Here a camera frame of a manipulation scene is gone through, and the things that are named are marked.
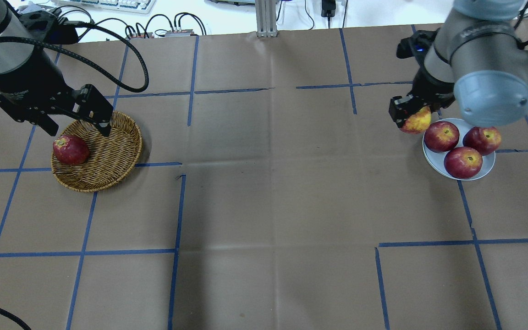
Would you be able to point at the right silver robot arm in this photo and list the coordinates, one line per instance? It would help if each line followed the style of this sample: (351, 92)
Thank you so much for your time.
(475, 59)

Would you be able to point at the red apple in basket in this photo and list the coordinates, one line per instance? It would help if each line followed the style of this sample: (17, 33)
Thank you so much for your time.
(71, 150)

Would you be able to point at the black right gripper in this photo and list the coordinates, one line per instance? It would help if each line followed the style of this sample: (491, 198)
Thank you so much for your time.
(434, 85)

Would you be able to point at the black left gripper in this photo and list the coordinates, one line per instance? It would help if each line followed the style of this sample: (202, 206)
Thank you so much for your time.
(24, 79)

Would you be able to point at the light blue plate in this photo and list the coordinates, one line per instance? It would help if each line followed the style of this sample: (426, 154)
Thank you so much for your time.
(445, 152)

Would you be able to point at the brown wicker basket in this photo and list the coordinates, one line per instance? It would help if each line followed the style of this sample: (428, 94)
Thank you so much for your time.
(111, 158)

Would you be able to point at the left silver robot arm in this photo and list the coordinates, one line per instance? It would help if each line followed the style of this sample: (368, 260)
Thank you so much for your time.
(23, 39)

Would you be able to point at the red yellow apple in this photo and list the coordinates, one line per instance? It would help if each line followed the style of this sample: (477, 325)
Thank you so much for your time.
(419, 122)

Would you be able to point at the white keyboard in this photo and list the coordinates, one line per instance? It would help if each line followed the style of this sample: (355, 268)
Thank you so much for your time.
(131, 6)

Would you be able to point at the red apple on plate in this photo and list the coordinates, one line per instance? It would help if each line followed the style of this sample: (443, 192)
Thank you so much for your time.
(486, 140)
(441, 136)
(463, 163)

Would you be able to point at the aluminium frame post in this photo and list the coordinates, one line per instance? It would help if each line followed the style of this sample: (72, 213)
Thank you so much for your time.
(266, 18)

